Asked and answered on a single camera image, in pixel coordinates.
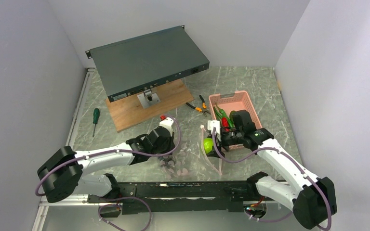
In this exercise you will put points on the brown wooden board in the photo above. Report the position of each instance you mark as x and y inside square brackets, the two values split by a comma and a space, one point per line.
[135, 109]

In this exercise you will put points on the aluminium frame rail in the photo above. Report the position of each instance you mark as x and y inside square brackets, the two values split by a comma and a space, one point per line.
[90, 72]

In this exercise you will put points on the dark grey rack server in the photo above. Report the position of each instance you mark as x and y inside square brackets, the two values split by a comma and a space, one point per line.
[134, 65]

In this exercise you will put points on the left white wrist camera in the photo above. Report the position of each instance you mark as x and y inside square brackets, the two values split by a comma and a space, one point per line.
[167, 123]

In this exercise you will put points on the green fake apple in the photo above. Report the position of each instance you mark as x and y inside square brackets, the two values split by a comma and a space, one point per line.
[207, 145]

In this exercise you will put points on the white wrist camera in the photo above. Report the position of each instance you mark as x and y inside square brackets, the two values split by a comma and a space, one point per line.
[214, 128]
[167, 123]

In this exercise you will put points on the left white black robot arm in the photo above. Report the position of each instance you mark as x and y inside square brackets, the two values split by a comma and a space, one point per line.
[68, 171]

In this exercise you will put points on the orange black pliers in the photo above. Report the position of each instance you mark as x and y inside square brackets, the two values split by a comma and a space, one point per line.
[203, 109]

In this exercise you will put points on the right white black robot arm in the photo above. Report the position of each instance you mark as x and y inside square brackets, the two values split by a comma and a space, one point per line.
[310, 199]

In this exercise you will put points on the red fake chili pepper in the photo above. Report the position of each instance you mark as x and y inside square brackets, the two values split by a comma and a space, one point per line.
[225, 124]

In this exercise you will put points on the orange fake fruit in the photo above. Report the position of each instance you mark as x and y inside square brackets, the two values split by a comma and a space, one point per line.
[231, 115]

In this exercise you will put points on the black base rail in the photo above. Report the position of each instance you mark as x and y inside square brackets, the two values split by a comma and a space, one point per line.
[231, 196]

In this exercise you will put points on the green fake bean pod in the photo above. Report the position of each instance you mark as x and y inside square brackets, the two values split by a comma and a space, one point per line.
[218, 115]

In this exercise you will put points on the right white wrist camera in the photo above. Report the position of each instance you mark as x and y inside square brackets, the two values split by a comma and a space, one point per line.
[214, 128]

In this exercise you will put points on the clear zip top bag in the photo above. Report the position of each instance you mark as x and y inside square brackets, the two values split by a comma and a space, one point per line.
[190, 162]

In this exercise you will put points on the metal bracket with knob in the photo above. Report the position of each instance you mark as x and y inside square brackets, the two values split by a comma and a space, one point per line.
[148, 98]

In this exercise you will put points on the green handled screwdriver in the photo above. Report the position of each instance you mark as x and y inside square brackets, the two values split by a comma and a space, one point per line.
[96, 115]

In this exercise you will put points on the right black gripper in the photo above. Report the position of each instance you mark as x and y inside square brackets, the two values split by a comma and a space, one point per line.
[226, 147]

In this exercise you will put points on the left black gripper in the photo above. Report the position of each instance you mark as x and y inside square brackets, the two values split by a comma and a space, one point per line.
[171, 145]

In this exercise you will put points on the pink perforated plastic basket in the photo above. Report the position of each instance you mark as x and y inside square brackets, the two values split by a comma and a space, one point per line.
[242, 102]

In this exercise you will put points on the green fake chili pepper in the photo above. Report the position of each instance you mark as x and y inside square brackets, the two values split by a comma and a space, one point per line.
[222, 113]

